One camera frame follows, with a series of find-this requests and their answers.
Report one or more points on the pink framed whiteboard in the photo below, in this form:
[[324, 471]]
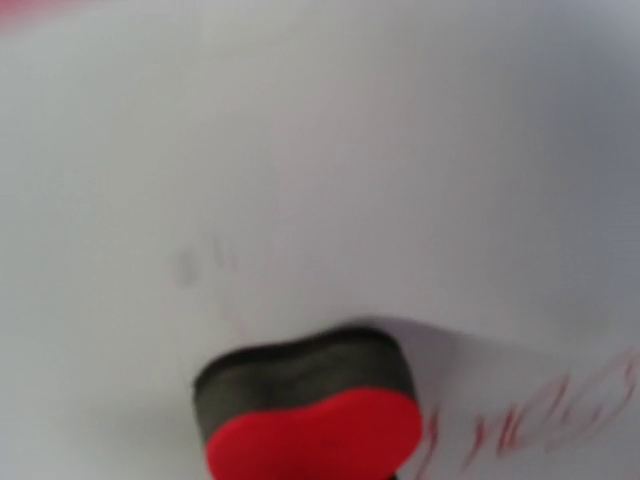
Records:
[[183, 178]]

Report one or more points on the red black whiteboard eraser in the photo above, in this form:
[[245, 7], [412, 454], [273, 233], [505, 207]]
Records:
[[336, 405]]

